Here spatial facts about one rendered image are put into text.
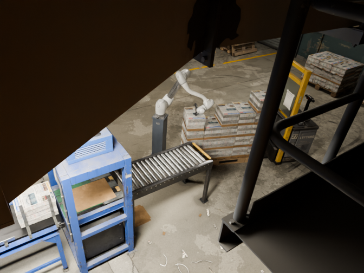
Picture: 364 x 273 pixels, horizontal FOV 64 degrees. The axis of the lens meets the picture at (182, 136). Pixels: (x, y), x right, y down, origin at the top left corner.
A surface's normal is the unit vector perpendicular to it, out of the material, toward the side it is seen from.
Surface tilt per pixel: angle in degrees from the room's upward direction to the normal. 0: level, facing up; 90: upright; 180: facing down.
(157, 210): 0
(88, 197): 0
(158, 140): 90
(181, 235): 0
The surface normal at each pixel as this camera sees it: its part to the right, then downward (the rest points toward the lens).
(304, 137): 0.23, 0.57
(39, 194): 0.06, -0.81
